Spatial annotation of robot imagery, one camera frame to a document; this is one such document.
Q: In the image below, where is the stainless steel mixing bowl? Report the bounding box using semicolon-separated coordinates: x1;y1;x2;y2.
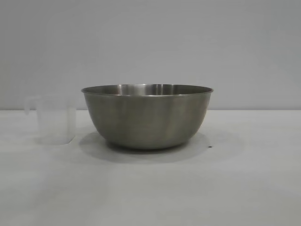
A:
81;83;214;151

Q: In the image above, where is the clear plastic measuring cup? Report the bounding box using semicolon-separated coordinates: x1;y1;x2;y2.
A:
23;93;77;145

